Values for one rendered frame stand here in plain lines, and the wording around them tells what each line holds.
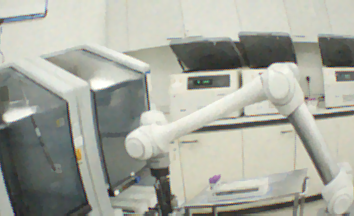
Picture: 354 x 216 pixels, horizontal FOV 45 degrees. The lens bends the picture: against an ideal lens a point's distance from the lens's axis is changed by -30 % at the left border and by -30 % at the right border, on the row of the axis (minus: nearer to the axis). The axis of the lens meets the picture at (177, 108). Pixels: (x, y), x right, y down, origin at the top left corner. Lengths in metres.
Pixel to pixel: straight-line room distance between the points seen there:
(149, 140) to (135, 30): 2.98
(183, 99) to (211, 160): 0.52
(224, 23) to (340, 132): 1.54
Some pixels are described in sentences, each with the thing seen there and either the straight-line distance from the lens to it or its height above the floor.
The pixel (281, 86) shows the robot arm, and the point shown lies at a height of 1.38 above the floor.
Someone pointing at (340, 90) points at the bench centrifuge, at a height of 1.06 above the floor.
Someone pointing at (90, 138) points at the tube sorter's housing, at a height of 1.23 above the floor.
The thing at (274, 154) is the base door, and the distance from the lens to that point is 4.44.
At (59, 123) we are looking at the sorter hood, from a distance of 1.86.
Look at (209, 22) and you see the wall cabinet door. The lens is 4.72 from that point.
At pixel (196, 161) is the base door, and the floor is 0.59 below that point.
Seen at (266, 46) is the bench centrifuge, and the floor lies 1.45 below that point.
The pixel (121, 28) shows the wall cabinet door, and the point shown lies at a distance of 4.98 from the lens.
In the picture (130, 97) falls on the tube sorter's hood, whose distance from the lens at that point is 2.52.
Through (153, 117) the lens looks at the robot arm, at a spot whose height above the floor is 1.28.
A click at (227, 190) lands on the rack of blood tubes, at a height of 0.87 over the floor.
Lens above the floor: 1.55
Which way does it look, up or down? 7 degrees down
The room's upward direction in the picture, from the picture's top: 7 degrees counter-clockwise
